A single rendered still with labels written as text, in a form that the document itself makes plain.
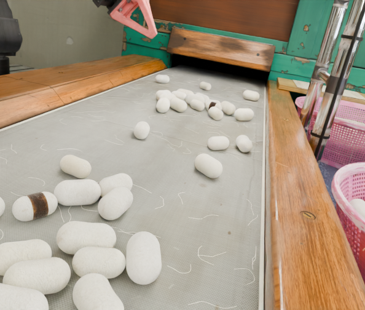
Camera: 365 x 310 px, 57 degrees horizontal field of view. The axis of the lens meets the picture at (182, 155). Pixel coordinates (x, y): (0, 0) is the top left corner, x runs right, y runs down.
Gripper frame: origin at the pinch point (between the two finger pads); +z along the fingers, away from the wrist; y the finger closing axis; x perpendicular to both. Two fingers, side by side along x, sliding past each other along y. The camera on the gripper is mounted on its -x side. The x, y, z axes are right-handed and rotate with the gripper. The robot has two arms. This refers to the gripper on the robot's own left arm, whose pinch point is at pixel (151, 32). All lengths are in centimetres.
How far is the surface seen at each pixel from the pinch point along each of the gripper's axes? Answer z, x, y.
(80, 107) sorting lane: 3.6, 12.3, -14.2
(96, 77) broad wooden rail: -1.0, 13.3, -1.1
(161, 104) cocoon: 11.0, 4.0, -8.2
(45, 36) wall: -70, 85, 132
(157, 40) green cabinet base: -6.5, 10.7, 43.7
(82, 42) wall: -52, 68, 130
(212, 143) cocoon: 19.1, -2.2, -20.0
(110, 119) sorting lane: 8.1, 8.5, -16.2
